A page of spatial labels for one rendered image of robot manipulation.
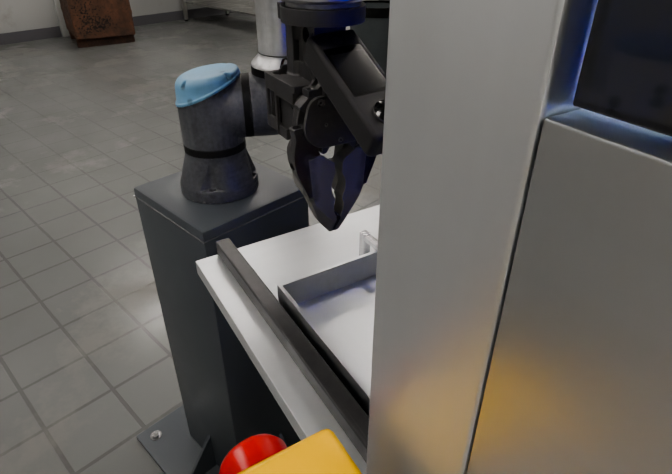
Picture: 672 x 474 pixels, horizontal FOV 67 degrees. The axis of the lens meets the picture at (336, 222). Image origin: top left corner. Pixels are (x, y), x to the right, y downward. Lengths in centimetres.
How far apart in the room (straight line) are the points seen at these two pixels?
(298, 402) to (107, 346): 150
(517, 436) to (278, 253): 51
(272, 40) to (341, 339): 56
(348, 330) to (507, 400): 37
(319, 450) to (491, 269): 14
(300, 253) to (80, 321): 150
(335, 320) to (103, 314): 159
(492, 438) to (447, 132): 11
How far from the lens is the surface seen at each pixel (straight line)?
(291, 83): 46
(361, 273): 60
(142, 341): 192
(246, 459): 29
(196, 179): 98
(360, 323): 55
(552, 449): 18
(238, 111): 93
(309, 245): 67
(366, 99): 40
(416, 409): 23
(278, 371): 51
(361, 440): 44
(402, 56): 17
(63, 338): 204
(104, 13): 656
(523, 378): 17
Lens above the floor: 125
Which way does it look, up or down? 31 degrees down
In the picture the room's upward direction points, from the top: straight up
